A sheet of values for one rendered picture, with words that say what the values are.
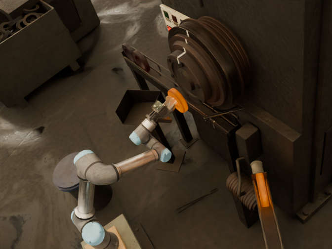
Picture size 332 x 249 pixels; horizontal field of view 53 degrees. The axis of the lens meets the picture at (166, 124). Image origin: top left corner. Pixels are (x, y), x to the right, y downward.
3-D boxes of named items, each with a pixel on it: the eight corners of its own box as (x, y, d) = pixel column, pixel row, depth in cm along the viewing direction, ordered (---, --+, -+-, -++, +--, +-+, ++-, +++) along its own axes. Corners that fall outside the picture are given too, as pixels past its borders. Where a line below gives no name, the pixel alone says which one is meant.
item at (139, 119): (158, 147, 282) (126, 89, 229) (186, 151, 270) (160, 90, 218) (149, 168, 271) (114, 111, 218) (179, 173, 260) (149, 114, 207)
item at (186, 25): (190, 77, 193) (167, 6, 159) (248, 117, 163) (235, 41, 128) (182, 83, 192) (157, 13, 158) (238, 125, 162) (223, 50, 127)
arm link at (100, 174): (96, 180, 157) (174, 147, 186) (85, 167, 164) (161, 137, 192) (97, 197, 164) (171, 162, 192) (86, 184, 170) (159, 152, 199)
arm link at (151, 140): (155, 155, 197) (146, 149, 189) (145, 145, 204) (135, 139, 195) (164, 145, 198) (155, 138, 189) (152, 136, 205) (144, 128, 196)
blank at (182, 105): (168, 84, 194) (164, 87, 193) (183, 94, 182) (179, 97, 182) (176, 103, 204) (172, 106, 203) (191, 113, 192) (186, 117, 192)
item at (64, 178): (105, 172, 282) (81, 143, 250) (123, 196, 261) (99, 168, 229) (74, 195, 276) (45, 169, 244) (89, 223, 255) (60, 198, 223)
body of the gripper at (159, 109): (165, 105, 183) (150, 121, 183) (172, 112, 190) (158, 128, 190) (157, 99, 188) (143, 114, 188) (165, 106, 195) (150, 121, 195)
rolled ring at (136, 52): (140, 56, 238) (144, 54, 239) (129, 49, 252) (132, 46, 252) (149, 76, 251) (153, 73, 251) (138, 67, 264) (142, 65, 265)
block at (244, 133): (253, 145, 190) (249, 119, 172) (264, 153, 184) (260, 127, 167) (239, 157, 188) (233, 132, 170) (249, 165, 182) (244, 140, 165)
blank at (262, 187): (267, 196, 165) (260, 197, 165) (261, 167, 162) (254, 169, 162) (270, 212, 150) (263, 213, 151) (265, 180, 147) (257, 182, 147)
